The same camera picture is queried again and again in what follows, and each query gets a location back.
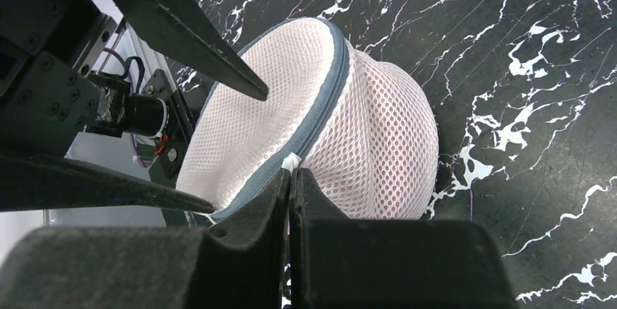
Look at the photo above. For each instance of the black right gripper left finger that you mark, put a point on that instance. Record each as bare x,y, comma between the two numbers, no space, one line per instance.
236,263

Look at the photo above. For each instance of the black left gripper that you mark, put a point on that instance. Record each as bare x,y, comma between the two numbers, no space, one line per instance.
72,69

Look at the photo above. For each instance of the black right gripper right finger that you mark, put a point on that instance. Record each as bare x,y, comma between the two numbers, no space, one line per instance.
339,262

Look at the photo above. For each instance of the white mesh laundry bag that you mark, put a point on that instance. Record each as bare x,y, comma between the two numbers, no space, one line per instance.
363,127

